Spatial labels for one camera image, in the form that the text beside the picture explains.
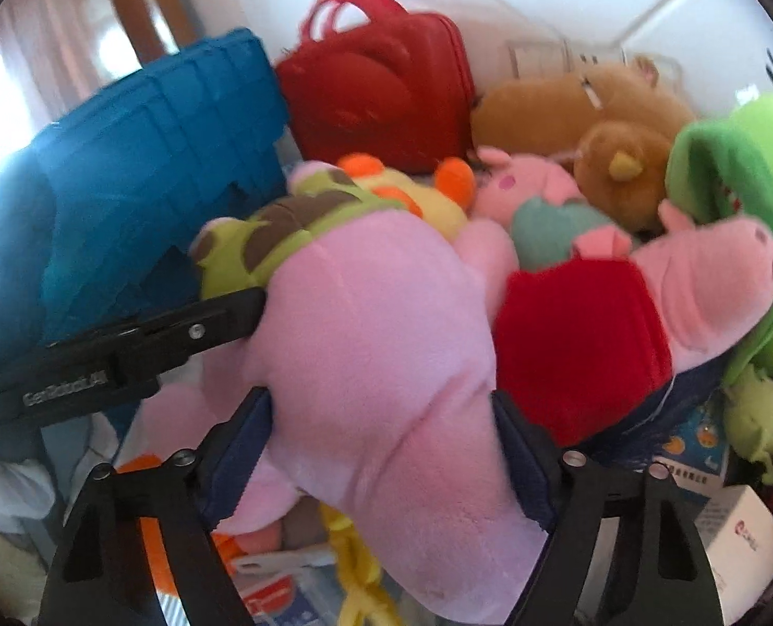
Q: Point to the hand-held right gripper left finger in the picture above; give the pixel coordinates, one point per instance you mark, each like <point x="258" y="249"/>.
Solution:
<point x="240" y="450"/>

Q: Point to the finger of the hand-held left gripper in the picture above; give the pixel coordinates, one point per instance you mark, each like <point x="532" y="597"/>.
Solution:
<point x="184" y="329"/>

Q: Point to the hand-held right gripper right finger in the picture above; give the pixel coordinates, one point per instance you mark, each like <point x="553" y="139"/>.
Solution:
<point x="535" y="469"/>

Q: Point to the large pink plush toy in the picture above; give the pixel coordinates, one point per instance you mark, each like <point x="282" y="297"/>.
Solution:
<point x="386" y="352"/>

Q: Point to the green brown spotted plush toy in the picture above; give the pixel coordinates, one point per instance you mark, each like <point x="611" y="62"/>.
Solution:
<point x="275" y="235"/>

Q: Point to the blue plastic basket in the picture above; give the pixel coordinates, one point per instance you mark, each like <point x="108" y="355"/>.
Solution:
<point x="139" y="195"/>

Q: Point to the blue printed box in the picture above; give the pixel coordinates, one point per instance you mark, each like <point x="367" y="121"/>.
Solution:
<point x="680" y="430"/>

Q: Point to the pink pig plush red dress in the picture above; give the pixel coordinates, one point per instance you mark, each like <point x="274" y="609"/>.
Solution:
<point x="595" y="326"/>

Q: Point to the white small box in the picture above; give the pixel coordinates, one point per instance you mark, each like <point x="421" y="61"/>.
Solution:
<point x="738" y="548"/>

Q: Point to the small light green plush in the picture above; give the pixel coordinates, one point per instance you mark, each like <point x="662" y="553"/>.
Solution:
<point x="761" y="417"/>

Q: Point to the small pink pig plush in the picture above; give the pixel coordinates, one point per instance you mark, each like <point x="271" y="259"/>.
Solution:
<point x="523" y="192"/>

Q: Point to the yellow orange plush toy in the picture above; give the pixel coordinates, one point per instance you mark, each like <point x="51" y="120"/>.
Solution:
<point x="425" y="192"/>

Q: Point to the red handbag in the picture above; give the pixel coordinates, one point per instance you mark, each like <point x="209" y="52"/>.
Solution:
<point x="386" y="98"/>

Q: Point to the brown capybara plush toy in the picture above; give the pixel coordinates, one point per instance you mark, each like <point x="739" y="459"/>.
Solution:
<point x="608" y="143"/>

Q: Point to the green frog plush toy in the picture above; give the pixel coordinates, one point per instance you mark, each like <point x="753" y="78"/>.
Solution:
<point x="745" y="169"/>

